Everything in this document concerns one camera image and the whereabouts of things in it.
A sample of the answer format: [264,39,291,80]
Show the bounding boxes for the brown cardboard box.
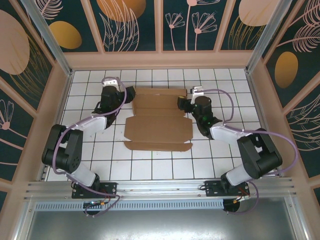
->
[122,86,194,152]

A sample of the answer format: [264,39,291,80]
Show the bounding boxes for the dark panel with two flowers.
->
[162,0,230,52]

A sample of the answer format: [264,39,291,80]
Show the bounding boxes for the dark panel small orange oval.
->
[37,0,99,53]

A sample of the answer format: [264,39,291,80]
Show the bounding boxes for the dark panel orange disc leaves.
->
[89,0,157,52]

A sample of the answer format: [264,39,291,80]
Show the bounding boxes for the dark panel tall orange oval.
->
[264,31,320,108]

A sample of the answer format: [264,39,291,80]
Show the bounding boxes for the dark panel leaf outlines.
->
[284,92,320,178]

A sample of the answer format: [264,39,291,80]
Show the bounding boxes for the small circuit board with LEDs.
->
[83,199,106,210]

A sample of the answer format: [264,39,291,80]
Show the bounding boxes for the dark panel single flower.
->
[0,88,35,181]

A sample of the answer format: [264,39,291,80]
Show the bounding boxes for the large dark panel pale disc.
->
[0,0,55,111]

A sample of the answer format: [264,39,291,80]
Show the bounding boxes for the grey metal sheet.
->
[24,197,301,240]

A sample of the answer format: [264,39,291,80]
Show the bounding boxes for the dark panel feather leaf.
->
[262,0,320,58]

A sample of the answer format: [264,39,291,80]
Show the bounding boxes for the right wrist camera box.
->
[189,86,205,105]

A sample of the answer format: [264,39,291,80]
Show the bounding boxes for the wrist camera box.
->
[189,86,205,105]
[101,76,121,88]

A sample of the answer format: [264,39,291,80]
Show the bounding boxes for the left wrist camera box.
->
[101,76,121,88]

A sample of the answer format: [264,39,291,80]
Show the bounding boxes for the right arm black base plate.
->
[204,180,251,198]

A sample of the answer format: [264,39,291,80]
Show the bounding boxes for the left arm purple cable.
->
[53,77,128,218]

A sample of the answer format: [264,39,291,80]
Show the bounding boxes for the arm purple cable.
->
[196,88,299,216]
[53,77,128,218]

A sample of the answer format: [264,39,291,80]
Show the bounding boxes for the aluminium mounting rail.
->
[23,177,297,201]

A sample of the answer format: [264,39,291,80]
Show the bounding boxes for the aluminium corner post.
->
[244,0,292,75]
[21,0,73,77]

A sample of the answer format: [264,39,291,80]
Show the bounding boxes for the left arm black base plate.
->
[71,181,118,200]

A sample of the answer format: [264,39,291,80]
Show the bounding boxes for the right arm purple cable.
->
[196,88,299,216]

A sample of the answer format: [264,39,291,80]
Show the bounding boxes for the slotted grey cable duct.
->
[34,199,225,211]

